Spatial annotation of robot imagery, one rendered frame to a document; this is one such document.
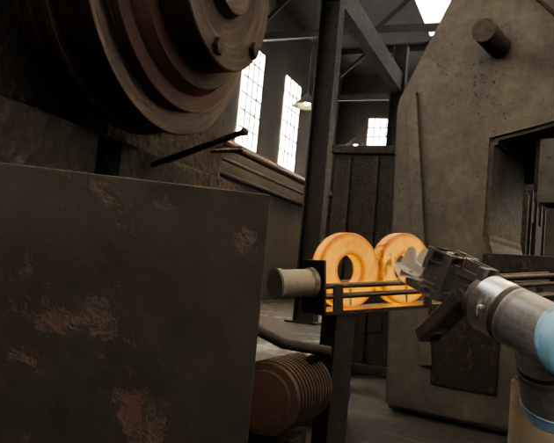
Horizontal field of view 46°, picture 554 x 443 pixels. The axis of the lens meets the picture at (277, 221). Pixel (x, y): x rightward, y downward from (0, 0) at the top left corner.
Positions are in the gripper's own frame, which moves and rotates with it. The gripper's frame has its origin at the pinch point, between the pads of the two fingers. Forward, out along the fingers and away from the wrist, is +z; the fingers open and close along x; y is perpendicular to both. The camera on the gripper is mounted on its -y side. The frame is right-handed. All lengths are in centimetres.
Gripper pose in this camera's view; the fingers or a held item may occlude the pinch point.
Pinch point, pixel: (398, 269)
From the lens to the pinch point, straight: 122.8
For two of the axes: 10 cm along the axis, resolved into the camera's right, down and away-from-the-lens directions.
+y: 2.6, -9.5, -1.8
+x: -8.3, -1.2, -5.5
